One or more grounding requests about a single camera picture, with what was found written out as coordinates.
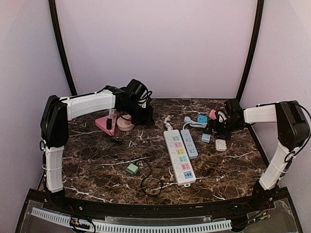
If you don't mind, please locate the white multicolour power strip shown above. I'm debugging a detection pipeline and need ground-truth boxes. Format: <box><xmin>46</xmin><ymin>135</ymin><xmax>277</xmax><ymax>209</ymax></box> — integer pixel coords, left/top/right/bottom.
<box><xmin>163</xmin><ymin>115</ymin><xmax>196</xmax><ymax>187</ymax></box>

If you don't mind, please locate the black right frame post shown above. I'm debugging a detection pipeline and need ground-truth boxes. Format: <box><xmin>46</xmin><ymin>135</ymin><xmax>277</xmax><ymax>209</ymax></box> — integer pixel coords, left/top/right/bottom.
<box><xmin>236</xmin><ymin>0</ymin><xmax>264</xmax><ymax>102</ymax></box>

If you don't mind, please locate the black plug adapter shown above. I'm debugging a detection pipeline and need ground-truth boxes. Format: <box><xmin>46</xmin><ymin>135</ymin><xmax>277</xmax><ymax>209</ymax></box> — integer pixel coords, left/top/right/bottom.
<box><xmin>106</xmin><ymin>118</ymin><xmax>112</xmax><ymax>130</ymax></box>

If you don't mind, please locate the grey-blue charger block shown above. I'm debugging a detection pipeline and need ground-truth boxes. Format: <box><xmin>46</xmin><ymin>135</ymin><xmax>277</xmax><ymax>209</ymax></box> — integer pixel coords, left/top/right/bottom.
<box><xmin>201</xmin><ymin>133</ymin><xmax>211</xmax><ymax>143</ymax></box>

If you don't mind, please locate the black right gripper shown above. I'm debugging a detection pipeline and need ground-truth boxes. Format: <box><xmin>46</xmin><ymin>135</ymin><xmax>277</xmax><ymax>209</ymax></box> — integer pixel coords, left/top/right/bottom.
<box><xmin>203</xmin><ymin>117</ymin><xmax>243</xmax><ymax>140</ymax></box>

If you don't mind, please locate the pink triangular power socket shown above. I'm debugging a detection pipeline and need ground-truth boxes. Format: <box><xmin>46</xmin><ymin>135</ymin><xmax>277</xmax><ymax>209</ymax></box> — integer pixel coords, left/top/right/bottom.
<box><xmin>95</xmin><ymin>115</ymin><xmax>117</xmax><ymax>136</ymax></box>

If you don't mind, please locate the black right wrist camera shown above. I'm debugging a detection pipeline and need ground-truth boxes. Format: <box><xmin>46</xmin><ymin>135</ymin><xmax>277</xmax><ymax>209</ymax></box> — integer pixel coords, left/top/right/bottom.
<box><xmin>224</xmin><ymin>99</ymin><xmax>243</xmax><ymax>120</ymax></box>

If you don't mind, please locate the green plug adapter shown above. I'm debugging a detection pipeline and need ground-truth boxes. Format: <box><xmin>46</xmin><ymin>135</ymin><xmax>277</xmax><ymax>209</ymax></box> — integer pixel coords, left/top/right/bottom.
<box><xmin>126</xmin><ymin>164</ymin><xmax>139</xmax><ymax>176</ymax></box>

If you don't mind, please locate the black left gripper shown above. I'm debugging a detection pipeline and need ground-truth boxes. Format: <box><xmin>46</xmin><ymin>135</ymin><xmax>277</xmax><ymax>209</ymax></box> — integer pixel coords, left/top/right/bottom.
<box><xmin>121</xmin><ymin>100</ymin><xmax>155</xmax><ymax>125</ymax></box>

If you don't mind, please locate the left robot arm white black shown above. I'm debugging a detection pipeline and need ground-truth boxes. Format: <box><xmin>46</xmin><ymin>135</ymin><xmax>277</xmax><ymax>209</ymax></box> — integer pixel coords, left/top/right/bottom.
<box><xmin>40</xmin><ymin>80</ymin><xmax>154</xmax><ymax>212</ymax></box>

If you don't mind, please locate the black front table rail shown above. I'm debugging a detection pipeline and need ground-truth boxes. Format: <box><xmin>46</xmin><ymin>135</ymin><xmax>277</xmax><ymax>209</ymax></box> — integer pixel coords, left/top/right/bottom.
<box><xmin>26</xmin><ymin>188</ymin><xmax>293</xmax><ymax>219</ymax></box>

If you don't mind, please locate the blue plug adapter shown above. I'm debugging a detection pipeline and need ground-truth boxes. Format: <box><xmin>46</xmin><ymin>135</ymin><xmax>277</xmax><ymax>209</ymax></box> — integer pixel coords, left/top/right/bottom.
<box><xmin>197</xmin><ymin>115</ymin><xmax>208</xmax><ymax>124</ymax></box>

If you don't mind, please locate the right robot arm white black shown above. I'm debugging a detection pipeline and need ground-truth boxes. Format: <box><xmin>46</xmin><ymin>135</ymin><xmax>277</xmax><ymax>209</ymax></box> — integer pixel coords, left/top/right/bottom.
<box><xmin>205</xmin><ymin>99</ymin><xmax>311</xmax><ymax>191</ymax></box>

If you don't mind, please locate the white slotted cable duct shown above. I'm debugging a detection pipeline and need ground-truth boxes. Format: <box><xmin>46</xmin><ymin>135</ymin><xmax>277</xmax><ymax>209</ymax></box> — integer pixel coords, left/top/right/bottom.
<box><xmin>31</xmin><ymin>207</ymin><xmax>232</xmax><ymax>233</ymax></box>

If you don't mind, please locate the grey-blue power strip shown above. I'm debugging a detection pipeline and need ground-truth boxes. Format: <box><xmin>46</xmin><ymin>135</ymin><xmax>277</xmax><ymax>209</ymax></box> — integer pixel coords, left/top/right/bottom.
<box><xmin>180</xmin><ymin>116</ymin><xmax>208</xmax><ymax>160</ymax></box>

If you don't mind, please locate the pink plug adapter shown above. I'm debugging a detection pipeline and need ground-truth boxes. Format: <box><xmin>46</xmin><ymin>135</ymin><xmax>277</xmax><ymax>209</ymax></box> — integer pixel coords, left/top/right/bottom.
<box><xmin>209</xmin><ymin>109</ymin><xmax>217</xmax><ymax>120</ymax></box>

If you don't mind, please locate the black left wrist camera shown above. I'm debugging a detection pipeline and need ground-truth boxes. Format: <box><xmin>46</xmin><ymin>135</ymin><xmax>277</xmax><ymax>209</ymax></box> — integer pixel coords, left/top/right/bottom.
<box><xmin>126</xmin><ymin>79</ymin><xmax>153</xmax><ymax>108</ymax></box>

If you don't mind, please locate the black left frame post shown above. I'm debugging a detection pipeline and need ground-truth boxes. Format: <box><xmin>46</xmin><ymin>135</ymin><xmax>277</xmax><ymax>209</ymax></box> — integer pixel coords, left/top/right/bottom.
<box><xmin>48</xmin><ymin>0</ymin><xmax>77</xmax><ymax>96</ymax></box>

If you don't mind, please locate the black frame post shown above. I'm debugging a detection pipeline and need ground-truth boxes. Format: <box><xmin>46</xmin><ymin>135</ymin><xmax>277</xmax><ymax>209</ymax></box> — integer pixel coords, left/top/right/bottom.
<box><xmin>236</xmin><ymin>0</ymin><xmax>264</xmax><ymax>102</ymax></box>
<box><xmin>48</xmin><ymin>0</ymin><xmax>77</xmax><ymax>96</ymax></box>

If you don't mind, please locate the pink round power socket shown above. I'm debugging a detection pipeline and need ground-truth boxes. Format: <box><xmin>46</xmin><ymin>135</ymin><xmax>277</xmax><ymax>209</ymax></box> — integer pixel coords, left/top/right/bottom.
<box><xmin>117</xmin><ymin>115</ymin><xmax>134</xmax><ymax>132</ymax></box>

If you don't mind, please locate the white cube charger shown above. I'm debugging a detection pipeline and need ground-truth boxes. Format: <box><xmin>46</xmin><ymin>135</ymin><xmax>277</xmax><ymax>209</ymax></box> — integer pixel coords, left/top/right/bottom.
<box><xmin>215</xmin><ymin>139</ymin><xmax>227</xmax><ymax>151</ymax></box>

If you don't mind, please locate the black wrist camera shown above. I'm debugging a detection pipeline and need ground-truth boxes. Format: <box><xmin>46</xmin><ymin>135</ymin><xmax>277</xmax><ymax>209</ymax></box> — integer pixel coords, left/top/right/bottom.
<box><xmin>126</xmin><ymin>79</ymin><xmax>153</xmax><ymax>108</ymax></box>
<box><xmin>224</xmin><ymin>99</ymin><xmax>243</xmax><ymax>120</ymax></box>

